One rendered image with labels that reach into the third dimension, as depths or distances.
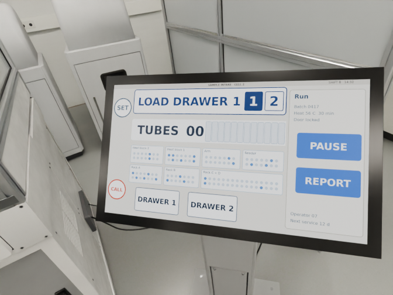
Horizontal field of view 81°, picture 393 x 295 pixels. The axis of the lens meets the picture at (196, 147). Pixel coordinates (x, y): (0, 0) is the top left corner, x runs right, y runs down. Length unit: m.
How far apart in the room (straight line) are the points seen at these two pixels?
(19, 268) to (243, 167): 0.72
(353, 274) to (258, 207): 1.23
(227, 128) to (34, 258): 0.69
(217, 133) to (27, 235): 0.59
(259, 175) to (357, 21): 0.72
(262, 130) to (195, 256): 1.20
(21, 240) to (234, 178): 0.60
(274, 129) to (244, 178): 0.10
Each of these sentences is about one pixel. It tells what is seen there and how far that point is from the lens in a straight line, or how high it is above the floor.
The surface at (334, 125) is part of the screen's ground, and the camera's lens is 0.45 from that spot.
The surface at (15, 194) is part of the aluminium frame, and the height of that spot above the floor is 0.98.
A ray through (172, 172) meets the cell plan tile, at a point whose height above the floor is 1.05.
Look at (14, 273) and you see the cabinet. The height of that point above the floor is 0.72.
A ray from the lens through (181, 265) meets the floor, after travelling 1.53.
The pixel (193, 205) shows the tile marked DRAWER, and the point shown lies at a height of 1.00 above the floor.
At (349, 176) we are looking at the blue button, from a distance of 0.46.
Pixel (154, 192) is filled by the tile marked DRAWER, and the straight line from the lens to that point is 0.47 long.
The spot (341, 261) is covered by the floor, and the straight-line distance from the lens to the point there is 1.64.
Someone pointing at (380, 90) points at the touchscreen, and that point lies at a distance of 0.49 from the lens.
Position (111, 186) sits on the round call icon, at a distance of 0.51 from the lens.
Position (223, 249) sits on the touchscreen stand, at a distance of 0.71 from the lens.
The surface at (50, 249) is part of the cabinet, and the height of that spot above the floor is 0.75.
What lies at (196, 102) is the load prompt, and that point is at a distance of 0.45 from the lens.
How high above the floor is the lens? 1.34
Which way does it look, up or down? 36 degrees down
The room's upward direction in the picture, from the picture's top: 7 degrees counter-clockwise
